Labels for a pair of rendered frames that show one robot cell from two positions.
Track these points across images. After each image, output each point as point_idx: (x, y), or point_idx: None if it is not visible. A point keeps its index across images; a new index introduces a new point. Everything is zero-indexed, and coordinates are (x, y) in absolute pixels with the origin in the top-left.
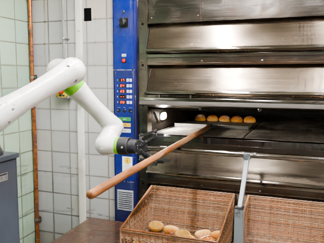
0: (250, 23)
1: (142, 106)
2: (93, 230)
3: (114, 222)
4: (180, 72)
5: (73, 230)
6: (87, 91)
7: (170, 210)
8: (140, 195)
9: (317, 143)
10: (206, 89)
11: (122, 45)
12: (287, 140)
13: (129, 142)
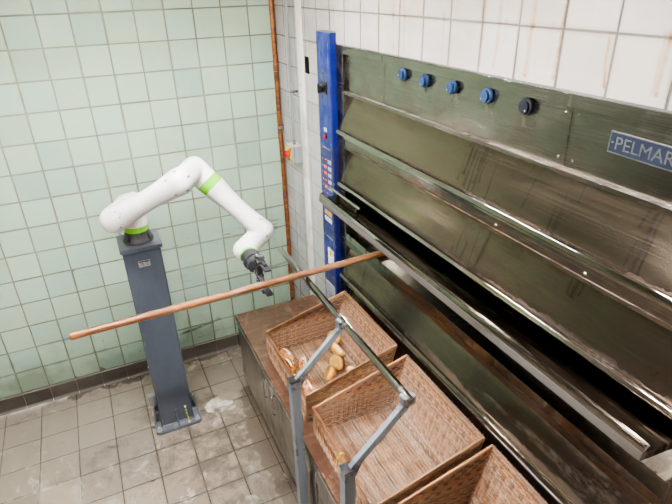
0: (427, 127)
1: None
2: (291, 313)
3: (321, 312)
4: (369, 169)
5: (278, 305)
6: (219, 194)
7: None
8: None
9: (471, 338)
10: (380, 204)
11: (324, 116)
12: None
13: (247, 260)
